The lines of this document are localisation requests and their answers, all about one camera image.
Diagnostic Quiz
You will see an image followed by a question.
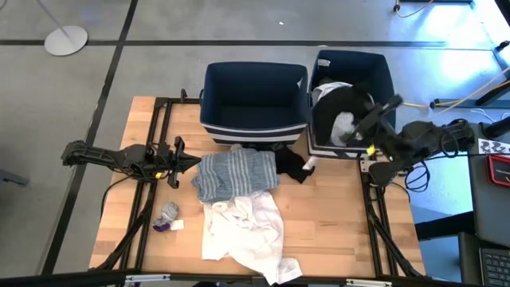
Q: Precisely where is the grey purple sock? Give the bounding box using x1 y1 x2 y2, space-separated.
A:
152 201 180 234

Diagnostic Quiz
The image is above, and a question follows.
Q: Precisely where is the short yellow floor cable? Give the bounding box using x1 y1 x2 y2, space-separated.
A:
393 0 435 19

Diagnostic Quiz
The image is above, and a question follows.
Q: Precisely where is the black white marker sheet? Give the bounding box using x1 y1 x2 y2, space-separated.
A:
477 137 510 159

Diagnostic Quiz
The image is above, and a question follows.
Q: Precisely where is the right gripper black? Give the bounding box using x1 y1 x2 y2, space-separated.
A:
350 94 404 157

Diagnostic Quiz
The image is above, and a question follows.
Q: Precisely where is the black pole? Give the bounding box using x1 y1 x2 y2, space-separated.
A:
483 115 510 140

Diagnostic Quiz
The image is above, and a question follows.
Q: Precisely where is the white towel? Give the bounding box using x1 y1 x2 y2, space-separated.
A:
238 242 304 286

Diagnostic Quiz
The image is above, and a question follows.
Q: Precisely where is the round white floor base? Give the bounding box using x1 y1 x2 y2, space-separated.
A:
34 0 89 57

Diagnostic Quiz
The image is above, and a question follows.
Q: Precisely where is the dark grey desk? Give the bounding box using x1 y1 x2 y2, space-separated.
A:
464 121 510 249

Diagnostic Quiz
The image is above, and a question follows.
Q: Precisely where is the pale white shirt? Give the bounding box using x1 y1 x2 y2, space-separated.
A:
200 190 286 264

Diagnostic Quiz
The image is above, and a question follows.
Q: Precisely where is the black strappy garment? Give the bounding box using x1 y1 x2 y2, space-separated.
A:
314 81 375 147

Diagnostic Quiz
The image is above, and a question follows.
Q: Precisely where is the black coiled arm cable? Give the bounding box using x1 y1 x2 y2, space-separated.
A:
403 159 432 194

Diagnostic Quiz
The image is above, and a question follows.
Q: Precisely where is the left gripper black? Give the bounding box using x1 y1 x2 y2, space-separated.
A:
150 136 202 190

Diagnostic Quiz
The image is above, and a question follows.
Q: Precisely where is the dark keyboard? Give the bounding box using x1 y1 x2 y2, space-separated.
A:
457 232 510 287

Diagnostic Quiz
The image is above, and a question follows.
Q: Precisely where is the black desk leg frame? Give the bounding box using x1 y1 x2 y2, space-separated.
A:
429 39 510 111

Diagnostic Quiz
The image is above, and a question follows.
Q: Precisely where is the long yellow floor cable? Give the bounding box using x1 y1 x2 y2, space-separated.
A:
395 79 510 110

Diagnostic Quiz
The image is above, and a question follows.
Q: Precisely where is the red black device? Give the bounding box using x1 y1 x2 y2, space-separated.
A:
486 154 510 188

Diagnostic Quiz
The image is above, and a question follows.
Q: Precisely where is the navy white striped fabric bin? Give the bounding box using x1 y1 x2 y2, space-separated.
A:
198 61 311 147
306 48 398 159

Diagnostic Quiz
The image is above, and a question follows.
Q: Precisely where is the silver metal bracket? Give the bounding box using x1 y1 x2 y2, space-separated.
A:
345 278 394 287
124 273 171 285

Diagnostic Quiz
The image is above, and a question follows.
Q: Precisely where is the black frame crossbar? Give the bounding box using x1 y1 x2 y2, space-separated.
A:
0 269 479 287

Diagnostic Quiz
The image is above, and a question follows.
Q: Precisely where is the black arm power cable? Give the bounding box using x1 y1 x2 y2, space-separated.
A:
99 175 135 218

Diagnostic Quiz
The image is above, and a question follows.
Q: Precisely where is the grey striped shirt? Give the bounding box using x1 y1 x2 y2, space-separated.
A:
190 147 281 203

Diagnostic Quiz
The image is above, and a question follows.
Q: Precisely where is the grey floor foot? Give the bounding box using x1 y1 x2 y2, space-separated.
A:
0 168 31 187

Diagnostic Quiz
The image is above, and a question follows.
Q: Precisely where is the white floor cable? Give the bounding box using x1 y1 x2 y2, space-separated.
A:
414 65 510 128

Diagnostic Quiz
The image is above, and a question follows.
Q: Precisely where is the blue plaid shirt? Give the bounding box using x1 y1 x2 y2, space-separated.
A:
312 78 355 104

